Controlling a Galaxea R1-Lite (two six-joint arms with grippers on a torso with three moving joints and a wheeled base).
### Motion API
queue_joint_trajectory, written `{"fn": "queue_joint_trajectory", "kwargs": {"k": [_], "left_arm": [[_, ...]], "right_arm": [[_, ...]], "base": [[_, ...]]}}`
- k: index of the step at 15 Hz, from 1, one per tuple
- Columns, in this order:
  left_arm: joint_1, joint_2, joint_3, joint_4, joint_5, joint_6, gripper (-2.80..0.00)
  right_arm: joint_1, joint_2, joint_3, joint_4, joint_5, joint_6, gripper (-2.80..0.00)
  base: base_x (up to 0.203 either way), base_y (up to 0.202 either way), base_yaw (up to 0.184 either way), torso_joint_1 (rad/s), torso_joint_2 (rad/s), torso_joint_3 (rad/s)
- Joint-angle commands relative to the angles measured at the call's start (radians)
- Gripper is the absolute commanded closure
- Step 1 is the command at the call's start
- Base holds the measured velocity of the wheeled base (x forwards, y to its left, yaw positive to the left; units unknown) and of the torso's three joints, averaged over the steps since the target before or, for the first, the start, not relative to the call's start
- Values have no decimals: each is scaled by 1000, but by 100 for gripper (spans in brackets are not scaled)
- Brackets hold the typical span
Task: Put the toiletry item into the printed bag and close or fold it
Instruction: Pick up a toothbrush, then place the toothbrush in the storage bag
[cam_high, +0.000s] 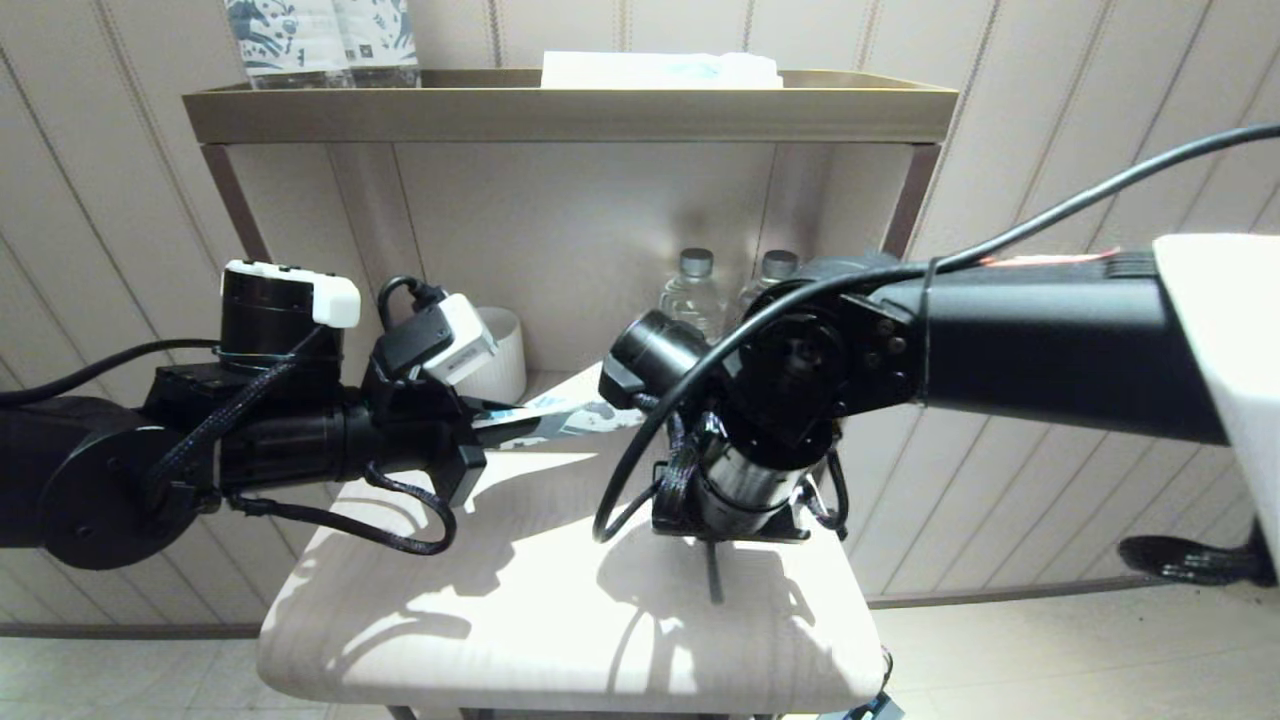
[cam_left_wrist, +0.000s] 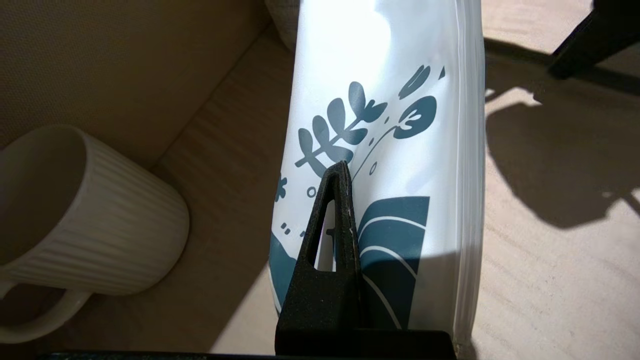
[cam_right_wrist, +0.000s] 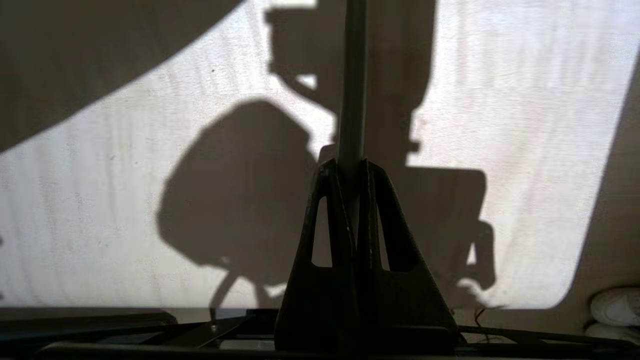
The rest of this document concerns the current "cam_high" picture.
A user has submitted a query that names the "black right camera cable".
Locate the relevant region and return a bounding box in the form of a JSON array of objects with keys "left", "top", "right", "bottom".
[{"left": 592, "top": 122, "right": 1280, "bottom": 544}]

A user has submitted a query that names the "clear water bottle black cap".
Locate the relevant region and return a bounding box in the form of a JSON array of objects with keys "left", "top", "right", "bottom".
[
  {"left": 658, "top": 248, "right": 727, "bottom": 341},
  {"left": 738, "top": 250, "right": 803, "bottom": 301}
]

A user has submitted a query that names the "white blue tissue pack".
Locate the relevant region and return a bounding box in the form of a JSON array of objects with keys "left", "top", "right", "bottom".
[{"left": 541, "top": 52, "right": 783, "bottom": 91}]

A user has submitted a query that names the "black blue plastic part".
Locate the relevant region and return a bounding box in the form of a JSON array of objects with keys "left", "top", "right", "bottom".
[{"left": 820, "top": 690, "right": 906, "bottom": 720}]

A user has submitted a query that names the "blue patterned plastic bag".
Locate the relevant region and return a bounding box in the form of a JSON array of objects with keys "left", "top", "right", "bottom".
[{"left": 470, "top": 362, "right": 649, "bottom": 451}]

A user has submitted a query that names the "white ribbed ceramic mug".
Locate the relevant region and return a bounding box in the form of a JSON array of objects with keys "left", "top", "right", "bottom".
[{"left": 462, "top": 306, "right": 528, "bottom": 406}]

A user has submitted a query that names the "black left camera cable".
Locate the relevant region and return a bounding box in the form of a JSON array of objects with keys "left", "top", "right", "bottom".
[{"left": 376, "top": 275, "right": 448, "bottom": 331}]

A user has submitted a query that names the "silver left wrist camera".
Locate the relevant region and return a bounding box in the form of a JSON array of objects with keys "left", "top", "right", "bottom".
[{"left": 420, "top": 292, "right": 499, "bottom": 387}]

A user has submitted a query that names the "black camera cable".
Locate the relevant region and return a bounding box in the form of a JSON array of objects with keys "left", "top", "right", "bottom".
[
  {"left": 592, "top": 122, "right": 1280, "bottom": 544},
  {"left": 376, "top": 275, "right": 448, "bottom": 331}
]

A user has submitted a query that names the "beige wooden shelf cabinet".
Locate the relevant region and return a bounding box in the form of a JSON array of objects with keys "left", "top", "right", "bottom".
[{"left": 198, "top": 143, "right": 941, "bottom": 720}]

